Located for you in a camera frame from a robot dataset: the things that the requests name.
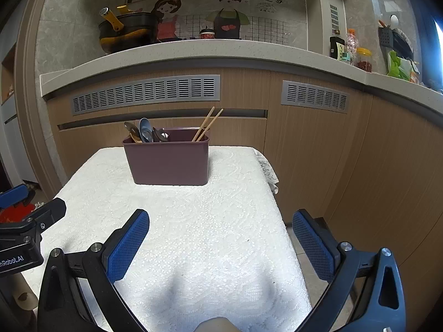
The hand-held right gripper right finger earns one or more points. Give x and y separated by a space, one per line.
313 245

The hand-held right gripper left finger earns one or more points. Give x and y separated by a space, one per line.
128 245

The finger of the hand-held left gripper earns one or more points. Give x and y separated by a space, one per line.
52 211
14 195

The purple plastic utensil holder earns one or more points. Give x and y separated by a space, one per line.
166 162

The wooden spoon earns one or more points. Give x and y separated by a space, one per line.
136 138

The large metal spoon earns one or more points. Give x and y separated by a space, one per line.
129 128

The light blue plastic spoon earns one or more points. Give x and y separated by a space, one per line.
145 129

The wooden chopstick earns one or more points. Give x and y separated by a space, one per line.
211 124
206 122

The person's right hand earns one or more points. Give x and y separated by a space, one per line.
216 325

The red plastic object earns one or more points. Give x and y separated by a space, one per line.
14 215

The white lace tablecloth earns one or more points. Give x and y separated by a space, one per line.
207 231

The grey patterned cloth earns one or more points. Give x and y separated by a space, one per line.
268 169

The long grey vent grille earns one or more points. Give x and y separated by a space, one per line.
145 110

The short grey vent grille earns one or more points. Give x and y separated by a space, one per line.
313 83

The jar with yellow lid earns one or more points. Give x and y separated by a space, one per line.
364 61

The small teal container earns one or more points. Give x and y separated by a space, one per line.
344 57

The green plastic bag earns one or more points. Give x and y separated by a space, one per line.
399 69

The dark sauce bottle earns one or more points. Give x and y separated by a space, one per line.
336 46

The clear bottle with orange cap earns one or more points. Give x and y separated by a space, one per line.
351 43

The beige stone countertop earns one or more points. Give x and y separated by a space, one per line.
242 50

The small red container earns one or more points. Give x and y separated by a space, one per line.
207 34

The window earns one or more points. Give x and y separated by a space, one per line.
439 52

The small wall vent grille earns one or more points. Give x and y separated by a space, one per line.
333 17

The cartoon wall poster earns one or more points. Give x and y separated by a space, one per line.
226 17

